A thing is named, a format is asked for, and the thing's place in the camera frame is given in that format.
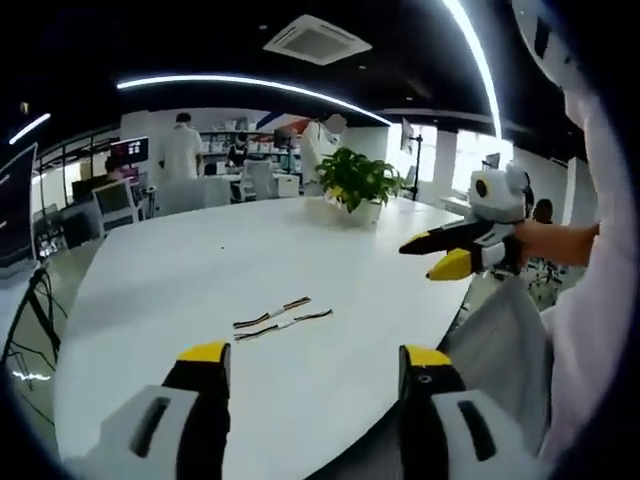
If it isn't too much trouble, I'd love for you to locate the grey mesh office chair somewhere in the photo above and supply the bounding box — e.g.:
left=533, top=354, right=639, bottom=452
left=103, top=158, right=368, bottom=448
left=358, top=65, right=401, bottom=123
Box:
left=439, top=278, right=557, bottom=454

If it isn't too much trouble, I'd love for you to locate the monitor with red screen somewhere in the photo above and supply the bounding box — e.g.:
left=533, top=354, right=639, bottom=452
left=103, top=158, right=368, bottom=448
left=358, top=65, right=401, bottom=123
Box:
left=109, top=135, right=151, bottom=167

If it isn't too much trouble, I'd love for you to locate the person's white garment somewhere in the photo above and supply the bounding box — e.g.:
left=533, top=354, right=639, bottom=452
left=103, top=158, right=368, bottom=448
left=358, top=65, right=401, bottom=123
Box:
left=538, top=84, right=632, bottom=466

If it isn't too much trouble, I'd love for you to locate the ceiling light strip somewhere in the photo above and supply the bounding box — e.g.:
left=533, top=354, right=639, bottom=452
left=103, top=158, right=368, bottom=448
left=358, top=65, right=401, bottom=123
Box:
left=8, top=112, right=52, bottom=146
left=116, top=74, right=392, bottom=127
left=441, top=0, right=504, bottom=137

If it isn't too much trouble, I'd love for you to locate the grey back office chair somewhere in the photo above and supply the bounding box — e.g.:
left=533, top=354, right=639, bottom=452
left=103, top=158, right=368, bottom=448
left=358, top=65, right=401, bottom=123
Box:
left=153, top=177, right=232, bottom=217

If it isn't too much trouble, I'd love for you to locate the green potted plant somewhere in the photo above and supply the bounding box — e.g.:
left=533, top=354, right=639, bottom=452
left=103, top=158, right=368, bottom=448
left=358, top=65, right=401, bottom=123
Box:
left=316, top=146, right=405, bottom=227

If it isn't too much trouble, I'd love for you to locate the white frame office chair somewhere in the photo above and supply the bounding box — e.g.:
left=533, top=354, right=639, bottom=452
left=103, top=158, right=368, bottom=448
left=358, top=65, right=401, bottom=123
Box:
left=91, top=178, right=143, bottom=237

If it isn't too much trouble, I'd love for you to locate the monitor on black stand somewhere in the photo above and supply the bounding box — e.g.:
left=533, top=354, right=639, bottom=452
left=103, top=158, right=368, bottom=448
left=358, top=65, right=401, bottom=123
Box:
left=400, top=116, right=425, bottom=202

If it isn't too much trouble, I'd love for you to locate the ceiling air conditioner vent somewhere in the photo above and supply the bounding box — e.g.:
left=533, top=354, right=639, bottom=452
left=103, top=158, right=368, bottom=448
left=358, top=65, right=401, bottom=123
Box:
left=262, top=14, right=374, bottom=67

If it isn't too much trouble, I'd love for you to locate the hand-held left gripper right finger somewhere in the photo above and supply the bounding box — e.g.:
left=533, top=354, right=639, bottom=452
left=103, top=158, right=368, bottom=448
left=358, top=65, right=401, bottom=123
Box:
left=398, top=344, right=551, bottom=480

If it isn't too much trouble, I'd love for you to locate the JST connector multicoloured wire cable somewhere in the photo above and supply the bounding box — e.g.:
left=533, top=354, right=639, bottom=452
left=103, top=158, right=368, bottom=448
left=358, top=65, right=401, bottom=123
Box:
left=232, top=295, right=314, bottom=330
left=233, top=309, right=334, bottom=344

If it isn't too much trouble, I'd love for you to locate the white chest-worn device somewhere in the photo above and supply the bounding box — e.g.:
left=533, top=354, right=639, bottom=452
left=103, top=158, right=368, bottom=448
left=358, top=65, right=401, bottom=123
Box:
left=513, top=0, right=601, bottom=96

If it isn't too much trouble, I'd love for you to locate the person's right hand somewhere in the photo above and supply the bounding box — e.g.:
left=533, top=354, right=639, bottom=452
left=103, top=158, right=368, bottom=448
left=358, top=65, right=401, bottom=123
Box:
left=514, top=222, right=547, bottom=272

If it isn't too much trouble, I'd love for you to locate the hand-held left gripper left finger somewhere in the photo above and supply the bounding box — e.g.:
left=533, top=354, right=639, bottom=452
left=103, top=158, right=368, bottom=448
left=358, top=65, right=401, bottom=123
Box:
left=64, top=340, right=232, bottom=480

